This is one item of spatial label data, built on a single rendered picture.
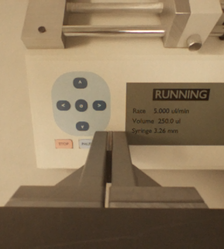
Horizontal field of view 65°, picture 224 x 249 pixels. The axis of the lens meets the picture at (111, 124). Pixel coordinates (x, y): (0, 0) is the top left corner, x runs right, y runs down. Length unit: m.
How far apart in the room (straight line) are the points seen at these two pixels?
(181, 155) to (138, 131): 0.05
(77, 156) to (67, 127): 0.03
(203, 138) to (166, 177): 0.06
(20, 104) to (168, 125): 0.17
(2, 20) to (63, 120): 0.22
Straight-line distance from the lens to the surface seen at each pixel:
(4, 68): 0.28
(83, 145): 0.16
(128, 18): 0.18
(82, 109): 0.15
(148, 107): 0.15
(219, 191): 0.22
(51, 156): 0.18
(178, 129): 0.17
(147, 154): 0.17
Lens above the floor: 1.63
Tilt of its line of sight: 71 degrees down
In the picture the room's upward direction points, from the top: 2 degrees counter-clockwise
